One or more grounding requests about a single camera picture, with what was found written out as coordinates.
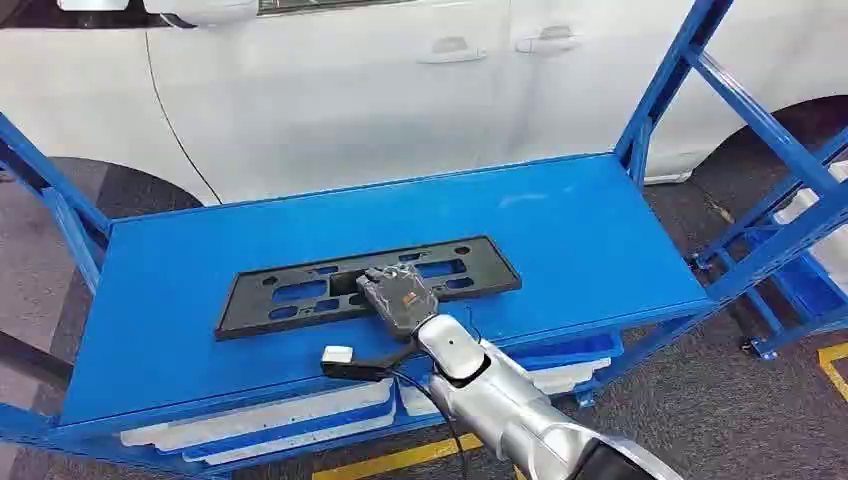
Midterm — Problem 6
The white car side mirror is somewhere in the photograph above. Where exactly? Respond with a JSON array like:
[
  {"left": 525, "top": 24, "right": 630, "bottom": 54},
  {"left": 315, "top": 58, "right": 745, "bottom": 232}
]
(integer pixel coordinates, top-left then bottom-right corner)
[{"left": 141, "top": 0, "right": 260, "bottom": 28}]

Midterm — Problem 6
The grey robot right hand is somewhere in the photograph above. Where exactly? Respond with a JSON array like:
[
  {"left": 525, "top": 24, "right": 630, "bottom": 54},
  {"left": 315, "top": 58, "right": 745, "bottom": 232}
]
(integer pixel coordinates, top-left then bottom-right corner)
[{"left": 355, "top": 263, "right": 441, "bottom": 341}]

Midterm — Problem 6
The white car door handle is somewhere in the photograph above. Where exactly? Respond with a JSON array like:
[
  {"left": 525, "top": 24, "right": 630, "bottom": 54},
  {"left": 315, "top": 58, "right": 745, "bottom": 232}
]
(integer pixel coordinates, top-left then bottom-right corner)
[
  {"left": 514, "top": 25, "right": 582, "bottom": 56},
  {"left": 416, "top": 36, "right": 489, "bottom": 66}
]

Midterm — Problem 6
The blue wheeled parts cart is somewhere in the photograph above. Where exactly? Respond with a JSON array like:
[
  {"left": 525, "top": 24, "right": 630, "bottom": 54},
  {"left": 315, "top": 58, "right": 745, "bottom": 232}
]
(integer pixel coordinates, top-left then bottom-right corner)
[{"left": 692, "top": 129, "right": 848, "bottom": 362}]

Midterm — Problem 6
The black plastic mounting plate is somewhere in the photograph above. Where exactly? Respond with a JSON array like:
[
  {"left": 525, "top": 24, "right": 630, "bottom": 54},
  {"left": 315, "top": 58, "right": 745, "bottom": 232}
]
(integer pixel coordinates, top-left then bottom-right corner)
[{"left": 213, "top": 235, "right": 523, "bottom": 342}]

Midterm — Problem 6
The blue steel shelf rack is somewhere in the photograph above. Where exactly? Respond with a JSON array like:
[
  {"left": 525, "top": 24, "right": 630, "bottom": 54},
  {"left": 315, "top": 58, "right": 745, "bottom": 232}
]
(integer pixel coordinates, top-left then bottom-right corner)
[{"left": 0, "top": 0, "right": 848, "bottom": 480}]

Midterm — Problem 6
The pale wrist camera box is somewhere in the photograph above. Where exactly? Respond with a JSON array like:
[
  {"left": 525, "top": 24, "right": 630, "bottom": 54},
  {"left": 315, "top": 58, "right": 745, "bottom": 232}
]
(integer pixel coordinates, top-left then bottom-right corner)
[{"left": 320, "top": 344, "right": 425, "bottom": 383}]

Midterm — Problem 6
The white car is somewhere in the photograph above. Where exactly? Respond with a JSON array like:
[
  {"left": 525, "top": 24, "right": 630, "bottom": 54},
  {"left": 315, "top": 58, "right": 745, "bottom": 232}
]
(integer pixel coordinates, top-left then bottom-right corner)
[{"left": 0, "top": 0, "right": 848, "bottom": 208}]

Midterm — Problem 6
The white foam tray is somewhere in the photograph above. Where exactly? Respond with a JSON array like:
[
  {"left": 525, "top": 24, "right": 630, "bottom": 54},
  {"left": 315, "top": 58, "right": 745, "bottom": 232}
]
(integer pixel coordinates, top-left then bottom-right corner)
[{"left": 119, "top": 378, "right": 397, "bottom": 454}]

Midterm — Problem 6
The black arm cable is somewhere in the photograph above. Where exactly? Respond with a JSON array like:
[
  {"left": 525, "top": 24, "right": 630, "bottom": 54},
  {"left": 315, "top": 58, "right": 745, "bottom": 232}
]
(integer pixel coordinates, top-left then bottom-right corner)
[{"left": 389, "top": 369, "right": 470, "bottom": 480}]

